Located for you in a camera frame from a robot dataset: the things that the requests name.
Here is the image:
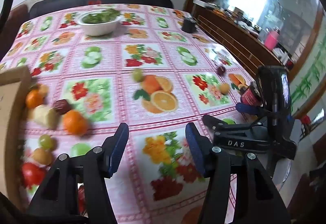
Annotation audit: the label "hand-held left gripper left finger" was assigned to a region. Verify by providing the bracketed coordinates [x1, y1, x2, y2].
[24, 123, 129, 224]

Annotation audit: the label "peeled banana piece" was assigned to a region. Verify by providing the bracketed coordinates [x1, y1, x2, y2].
[33, 105, 59, 130]

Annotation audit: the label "fruit-print pink tablecloth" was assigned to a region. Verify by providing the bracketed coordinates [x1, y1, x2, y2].
[0, 3, 292, 224]

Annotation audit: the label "small orange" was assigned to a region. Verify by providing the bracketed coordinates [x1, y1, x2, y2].
[25, 90, 44, 109]

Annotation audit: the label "white bowl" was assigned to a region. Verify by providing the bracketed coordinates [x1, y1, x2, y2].
[77, 10, 122, 36]

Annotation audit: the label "dark bottle with red label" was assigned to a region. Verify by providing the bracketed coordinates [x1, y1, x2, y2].
[240, 81, 263, 106]

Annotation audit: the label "large orange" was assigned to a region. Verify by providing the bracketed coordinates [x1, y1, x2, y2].
[62, 110, 88, 136]

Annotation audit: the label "bamboo wall decal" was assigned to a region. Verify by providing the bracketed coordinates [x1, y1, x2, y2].
[290, 35, 326, 112]

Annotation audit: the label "red tomato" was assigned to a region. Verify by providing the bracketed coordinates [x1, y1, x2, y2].
[21, 162, 46, 189]

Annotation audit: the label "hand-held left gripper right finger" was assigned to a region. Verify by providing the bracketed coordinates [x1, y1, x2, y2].
[185, 123, 292, 224]

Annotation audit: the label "white box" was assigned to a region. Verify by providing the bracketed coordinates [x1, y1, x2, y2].
[194, 0, 217, 8]

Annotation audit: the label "cardboard box tray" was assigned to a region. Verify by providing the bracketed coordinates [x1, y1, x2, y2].
[0, 65, 33, 214]

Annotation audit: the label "pink container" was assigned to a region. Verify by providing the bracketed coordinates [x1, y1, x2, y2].
[264, 31, 279, 49]

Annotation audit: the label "red jujube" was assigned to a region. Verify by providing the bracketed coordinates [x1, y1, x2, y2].
[53, 100, 73, 115]

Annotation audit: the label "chopped green vegetables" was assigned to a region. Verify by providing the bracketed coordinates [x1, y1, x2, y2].
[83, 9, 120, 24]

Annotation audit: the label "black cup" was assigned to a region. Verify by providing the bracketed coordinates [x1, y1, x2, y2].
[182, 17, 196, 33]

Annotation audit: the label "assorted counter clutter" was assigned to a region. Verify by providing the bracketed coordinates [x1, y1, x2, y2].
[213, 5, 263, 31]

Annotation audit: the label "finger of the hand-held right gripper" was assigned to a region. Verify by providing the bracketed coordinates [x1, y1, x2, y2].
[236, 102, 268, 119]
[202, 114, 258, 135]

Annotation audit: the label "brown partition counter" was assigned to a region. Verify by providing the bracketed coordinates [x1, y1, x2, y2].
[193, 0, 293, 79]

